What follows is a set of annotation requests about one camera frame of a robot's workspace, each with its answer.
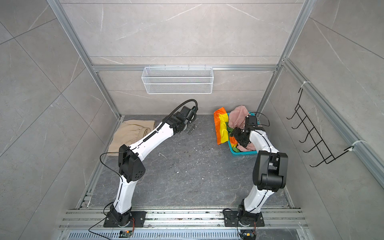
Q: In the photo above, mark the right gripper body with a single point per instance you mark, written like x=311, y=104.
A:
x=240, y=135

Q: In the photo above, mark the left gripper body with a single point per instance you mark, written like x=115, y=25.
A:
x=185, y=124

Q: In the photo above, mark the teal plastic basket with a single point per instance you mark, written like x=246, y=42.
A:
x=233, y=150

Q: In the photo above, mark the rainbow striped shorts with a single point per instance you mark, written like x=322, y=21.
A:
x=221, y=119

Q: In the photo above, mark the beige shorts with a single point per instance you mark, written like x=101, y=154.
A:
x=129, y=132

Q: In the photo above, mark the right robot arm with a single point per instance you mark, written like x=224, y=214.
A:
x=269, y=174

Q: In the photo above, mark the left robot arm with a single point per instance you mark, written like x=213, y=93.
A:
x=131, y=167

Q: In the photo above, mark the pink shorts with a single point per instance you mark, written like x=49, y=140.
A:
x=237, y=119

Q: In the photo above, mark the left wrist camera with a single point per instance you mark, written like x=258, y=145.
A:
x=189, y=114

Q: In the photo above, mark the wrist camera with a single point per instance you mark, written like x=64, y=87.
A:
x=189, y=114
x=251, y=122

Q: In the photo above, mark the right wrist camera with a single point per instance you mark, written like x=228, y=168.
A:
x=251, y=122

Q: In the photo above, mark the white wire wall basket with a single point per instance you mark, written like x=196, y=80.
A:
x=178, y=80

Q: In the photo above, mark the black wire hook rack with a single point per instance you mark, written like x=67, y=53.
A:
x=314, y=136

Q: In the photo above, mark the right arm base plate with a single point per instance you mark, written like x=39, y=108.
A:
x=235, y=219

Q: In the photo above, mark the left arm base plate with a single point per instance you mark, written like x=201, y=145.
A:
x=116, y=220

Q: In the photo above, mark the aluminium frame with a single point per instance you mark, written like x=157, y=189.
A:
x=358, y=144

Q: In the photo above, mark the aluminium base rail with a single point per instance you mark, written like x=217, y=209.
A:
x=199, y=223

